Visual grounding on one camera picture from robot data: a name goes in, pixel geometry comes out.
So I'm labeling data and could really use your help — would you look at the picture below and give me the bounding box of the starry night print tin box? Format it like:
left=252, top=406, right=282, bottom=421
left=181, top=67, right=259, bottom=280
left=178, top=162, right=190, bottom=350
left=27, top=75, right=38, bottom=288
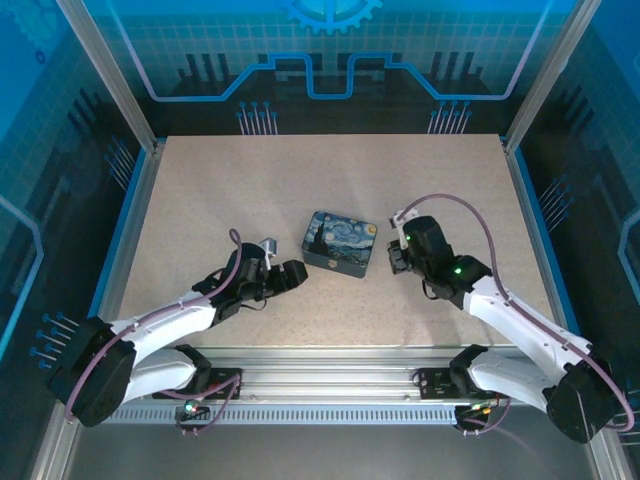
left=301, top=210, right=379, bottom=280

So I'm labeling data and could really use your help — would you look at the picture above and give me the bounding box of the slotted metal strip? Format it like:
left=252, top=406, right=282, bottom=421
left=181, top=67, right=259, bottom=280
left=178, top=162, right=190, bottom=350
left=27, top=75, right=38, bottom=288
left=112, top=407, right=461, bottom=426

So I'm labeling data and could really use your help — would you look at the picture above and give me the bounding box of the grey steel bottom panel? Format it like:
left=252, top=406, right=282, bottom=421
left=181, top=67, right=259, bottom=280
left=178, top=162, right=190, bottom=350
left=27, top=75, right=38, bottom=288
left=29, top=389, right=631, bottom=480

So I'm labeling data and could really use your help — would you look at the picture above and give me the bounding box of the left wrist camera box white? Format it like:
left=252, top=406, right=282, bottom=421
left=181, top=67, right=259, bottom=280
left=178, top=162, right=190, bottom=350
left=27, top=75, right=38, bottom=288
left=259, top=237, right=279, bottom=271

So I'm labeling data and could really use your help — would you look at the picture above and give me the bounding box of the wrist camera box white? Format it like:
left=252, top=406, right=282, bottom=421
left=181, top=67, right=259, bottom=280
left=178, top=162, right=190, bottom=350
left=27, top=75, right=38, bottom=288
left=389, top=208, right=419, bottom=236
left=259, top=237, right=279, bottom=271

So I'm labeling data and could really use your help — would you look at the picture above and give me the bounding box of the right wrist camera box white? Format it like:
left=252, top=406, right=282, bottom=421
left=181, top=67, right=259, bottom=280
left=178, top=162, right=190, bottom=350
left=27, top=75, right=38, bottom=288
left=389, top=208, right=419, bottom=236

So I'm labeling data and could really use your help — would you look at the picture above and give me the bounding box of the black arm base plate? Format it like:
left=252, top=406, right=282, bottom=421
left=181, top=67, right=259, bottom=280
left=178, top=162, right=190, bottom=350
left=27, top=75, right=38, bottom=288
left=417, top=367, right=511, bottom=401
left=199, top=367, right=245, bottom=401

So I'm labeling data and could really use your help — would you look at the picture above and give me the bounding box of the aluminium side rail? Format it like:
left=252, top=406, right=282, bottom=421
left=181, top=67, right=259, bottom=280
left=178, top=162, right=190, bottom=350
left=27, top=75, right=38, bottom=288
left=82, top=142, right=164, bottom=331
left=502, top=137, right=596, bottom=346

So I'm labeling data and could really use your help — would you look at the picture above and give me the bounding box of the aluminium frame cross rail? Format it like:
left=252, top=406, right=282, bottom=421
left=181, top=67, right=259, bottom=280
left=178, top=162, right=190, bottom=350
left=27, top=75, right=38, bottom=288
left=64, top=344, right=601, bottom=409

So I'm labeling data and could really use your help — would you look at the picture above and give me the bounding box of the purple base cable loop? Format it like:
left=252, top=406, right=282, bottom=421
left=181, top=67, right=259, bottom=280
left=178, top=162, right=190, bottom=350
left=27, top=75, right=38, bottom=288
left=457, top=394, right=514, bottom=437
left=159, top=374, right=251, bottom=437

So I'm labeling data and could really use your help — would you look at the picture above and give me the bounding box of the aluminium frame post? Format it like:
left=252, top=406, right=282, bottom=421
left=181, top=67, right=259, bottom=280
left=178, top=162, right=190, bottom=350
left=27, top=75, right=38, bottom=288
left=54, top=0, right=160, bottom=154
left=502, top=0, right=604, bottom=154

